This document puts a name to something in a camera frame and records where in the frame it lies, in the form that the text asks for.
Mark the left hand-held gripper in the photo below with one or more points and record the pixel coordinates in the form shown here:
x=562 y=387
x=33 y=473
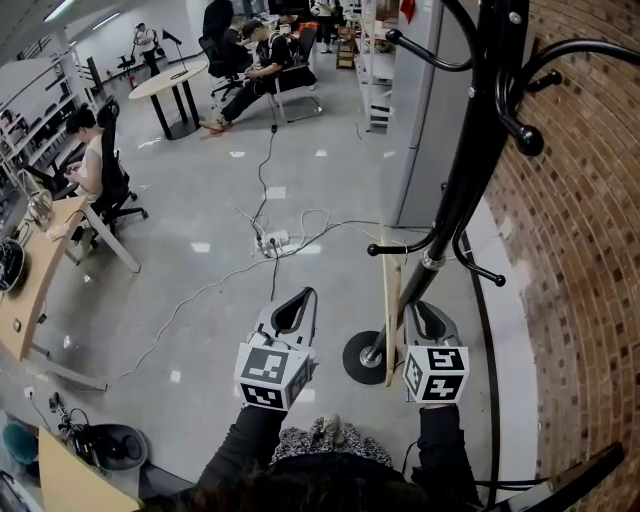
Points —
x=272 y=372

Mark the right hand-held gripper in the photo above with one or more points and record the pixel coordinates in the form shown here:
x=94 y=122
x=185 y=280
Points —
x=437 y=375

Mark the wooden stick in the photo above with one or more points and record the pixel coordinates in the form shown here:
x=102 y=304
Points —
x=392 y=310

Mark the black metal coat rack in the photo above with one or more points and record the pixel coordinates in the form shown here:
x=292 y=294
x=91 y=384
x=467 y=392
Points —
x=465 y=165

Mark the person's left forearm black sleeve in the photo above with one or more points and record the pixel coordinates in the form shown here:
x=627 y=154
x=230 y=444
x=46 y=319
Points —
x=240 y=450

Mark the person's right forearm black sleeve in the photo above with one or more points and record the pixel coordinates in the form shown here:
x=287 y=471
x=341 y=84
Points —
x=442 y=450

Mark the white power strip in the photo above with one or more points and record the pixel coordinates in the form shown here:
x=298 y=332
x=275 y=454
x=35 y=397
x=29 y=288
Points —
x=275 y=239

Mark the person's shoe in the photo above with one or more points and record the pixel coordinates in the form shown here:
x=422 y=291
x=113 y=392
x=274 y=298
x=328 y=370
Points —
x=331 y=427

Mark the person's patterned skirt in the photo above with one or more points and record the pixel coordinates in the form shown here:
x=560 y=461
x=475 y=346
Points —
x=350 y=447

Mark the white tall cabinet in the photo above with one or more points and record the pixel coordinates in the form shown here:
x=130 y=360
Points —
x=425 y=125

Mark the grey round bin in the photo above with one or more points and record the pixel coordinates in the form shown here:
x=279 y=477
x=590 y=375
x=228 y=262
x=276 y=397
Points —
x=117 y=447

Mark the black mesh office chair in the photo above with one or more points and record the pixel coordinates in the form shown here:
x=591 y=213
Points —
x=112 y=165

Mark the office desk with white legs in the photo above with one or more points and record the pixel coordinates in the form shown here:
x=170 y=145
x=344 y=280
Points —
x=35 y=280

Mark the white open shelf unit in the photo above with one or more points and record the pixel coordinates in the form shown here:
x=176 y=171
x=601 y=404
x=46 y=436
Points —
x=375 y=65

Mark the round table with black legs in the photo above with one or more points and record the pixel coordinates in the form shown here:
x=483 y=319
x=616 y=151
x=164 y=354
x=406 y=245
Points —
x=167 y=80

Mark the light wooden desk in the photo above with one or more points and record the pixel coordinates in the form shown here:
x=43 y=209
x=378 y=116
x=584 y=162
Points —
x=75 y=480

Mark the clear glass jar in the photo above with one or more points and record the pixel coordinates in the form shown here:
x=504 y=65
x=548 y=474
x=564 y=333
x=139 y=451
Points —
x=40 y=205

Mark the black round basket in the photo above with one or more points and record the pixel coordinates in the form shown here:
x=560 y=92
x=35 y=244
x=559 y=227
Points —
x=11 y=265

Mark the black desk lamp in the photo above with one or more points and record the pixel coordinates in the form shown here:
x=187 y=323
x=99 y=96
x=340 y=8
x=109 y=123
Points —
x=175 y=47

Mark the teal round cushion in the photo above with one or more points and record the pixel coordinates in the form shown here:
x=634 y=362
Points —
x=20 y=442

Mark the red hanging cloth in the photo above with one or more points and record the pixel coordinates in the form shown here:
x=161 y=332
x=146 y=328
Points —
x=407 y=10

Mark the black visitor chair metal frame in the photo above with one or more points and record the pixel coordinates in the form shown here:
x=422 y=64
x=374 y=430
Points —
x=297 y=75

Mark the white wall shelving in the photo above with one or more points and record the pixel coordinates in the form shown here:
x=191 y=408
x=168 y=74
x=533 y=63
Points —
x=35 y=110

